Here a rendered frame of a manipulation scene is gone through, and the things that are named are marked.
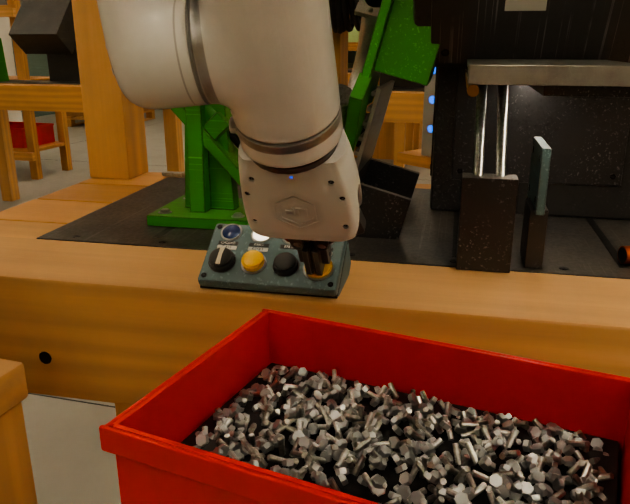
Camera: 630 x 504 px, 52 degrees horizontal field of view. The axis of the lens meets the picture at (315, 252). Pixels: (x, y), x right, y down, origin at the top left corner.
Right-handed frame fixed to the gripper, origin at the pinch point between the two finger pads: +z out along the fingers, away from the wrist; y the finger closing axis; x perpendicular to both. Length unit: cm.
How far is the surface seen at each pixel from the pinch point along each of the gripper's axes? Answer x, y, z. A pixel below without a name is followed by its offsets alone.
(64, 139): 353, -339, 328
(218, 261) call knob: -0.8, -10.4, 1.7
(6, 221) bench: 17, -56, 21
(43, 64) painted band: 737, -645, 535
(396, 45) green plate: 30.6, 5.1, -2.5
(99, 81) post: 56, -56, 24
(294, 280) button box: -1.7, -2.2, 2.9
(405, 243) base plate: 14.4, 7.5, 16.2
